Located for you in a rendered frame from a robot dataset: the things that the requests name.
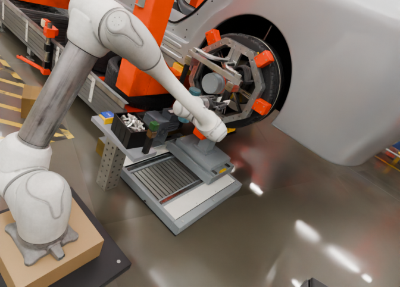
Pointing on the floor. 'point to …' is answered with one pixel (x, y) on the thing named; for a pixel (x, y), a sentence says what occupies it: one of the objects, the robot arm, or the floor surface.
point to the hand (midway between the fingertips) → (223, 100)
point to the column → (110, 166)
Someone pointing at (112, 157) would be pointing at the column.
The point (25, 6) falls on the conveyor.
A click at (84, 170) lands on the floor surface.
